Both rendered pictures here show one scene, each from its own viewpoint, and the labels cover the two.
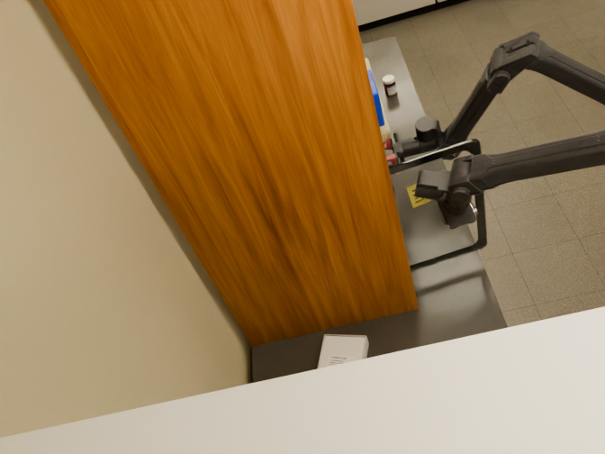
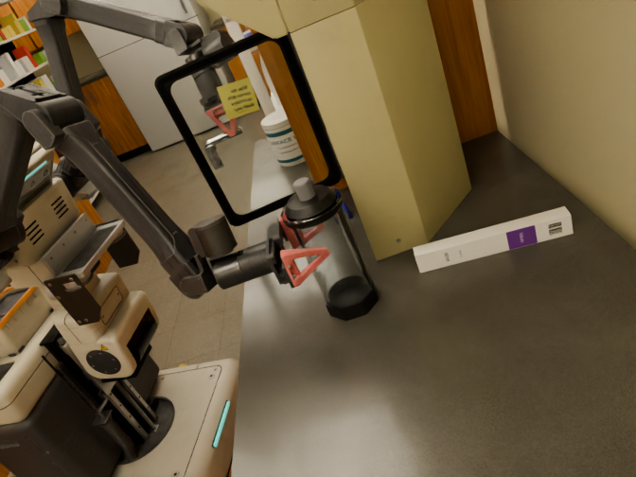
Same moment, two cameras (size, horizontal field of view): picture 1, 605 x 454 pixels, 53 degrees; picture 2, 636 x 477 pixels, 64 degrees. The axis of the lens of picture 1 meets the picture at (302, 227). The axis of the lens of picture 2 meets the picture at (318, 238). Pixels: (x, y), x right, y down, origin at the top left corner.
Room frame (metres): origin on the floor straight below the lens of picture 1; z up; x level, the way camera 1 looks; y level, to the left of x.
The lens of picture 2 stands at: (2.24, -0.33, 1.55)
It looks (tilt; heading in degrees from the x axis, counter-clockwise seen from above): 30 degrees down; 177
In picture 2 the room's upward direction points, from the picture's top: 24 degrees counter-clockwise
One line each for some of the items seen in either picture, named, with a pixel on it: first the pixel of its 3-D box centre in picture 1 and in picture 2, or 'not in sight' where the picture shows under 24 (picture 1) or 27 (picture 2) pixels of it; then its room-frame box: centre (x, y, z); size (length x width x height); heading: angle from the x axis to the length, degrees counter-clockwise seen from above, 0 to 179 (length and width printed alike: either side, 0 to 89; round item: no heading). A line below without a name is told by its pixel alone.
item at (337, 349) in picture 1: (341, 364); not in sight; (0.89, 0.03, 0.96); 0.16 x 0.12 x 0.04; 153
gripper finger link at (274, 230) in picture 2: (386, 160); (300, 235); (1.43, -0.32, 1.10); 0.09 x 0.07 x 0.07; 79
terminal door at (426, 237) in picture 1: (427, 214); (255, 133); (1.06, -0.31, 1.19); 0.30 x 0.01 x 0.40; 86
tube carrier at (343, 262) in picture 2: not in sight; (332, 253); (1.47, -0.29, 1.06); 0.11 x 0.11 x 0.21
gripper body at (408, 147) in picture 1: (407, 148); (263, 258); (1.45, -0.40, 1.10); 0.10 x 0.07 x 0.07; 169
